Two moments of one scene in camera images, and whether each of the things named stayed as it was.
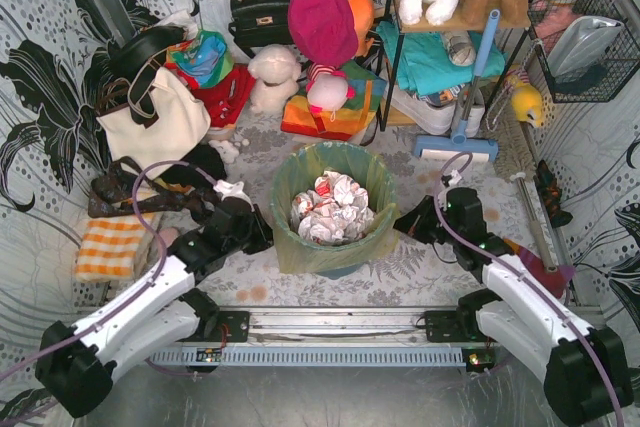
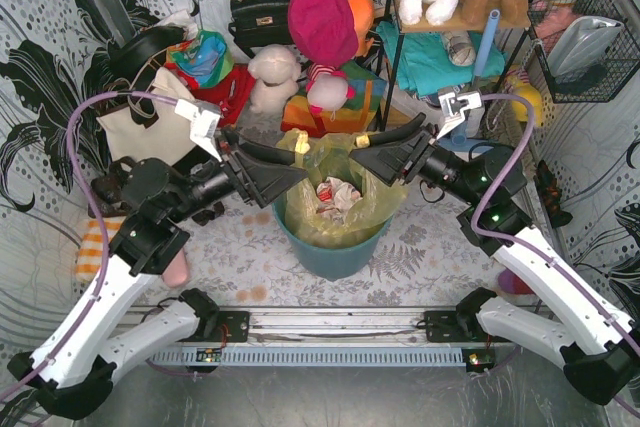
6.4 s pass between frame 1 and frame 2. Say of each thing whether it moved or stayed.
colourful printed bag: stayed
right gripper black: moved
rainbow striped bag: stayed
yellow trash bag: moved
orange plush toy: stayed
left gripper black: moved
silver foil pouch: stayed
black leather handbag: stayed
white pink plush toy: stayed
